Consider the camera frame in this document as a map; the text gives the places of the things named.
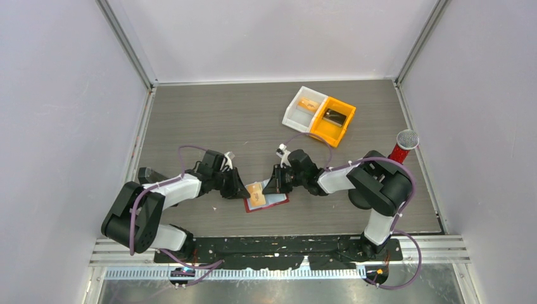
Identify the white plastic bin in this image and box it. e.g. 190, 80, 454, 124
282, 86, 328, 132

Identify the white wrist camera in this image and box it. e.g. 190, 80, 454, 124
276, 143, 291, 167
221, 151, 235, 172

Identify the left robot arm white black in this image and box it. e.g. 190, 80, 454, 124
101, 149, 250, 262

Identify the red card holder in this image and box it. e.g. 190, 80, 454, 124
244, 179, 289, 213

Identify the red microphone on black stand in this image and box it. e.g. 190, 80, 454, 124
348, 129, 420, 211

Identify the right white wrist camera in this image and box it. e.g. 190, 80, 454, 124
276, 143, 291, 167

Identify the orange plastic bin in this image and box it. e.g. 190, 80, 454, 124
310, 96, 357, 148

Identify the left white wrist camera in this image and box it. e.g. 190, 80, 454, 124
221, 151, 235, 172

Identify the orange card in white bin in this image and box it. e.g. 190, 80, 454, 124
298, 98, 320, 113

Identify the aluminium front rail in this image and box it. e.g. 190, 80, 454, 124
89, 236, 470, 281

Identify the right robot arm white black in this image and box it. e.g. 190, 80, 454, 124
262, 149, 415, 260

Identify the black card in orange bin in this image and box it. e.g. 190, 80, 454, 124
322, 109, 347, 127

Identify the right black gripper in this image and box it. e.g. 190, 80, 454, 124
262, 164, 306, 196

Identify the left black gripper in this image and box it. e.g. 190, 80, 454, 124
212, 167, 250, 200

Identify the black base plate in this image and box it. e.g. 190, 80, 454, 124
154, 235, 403, 270

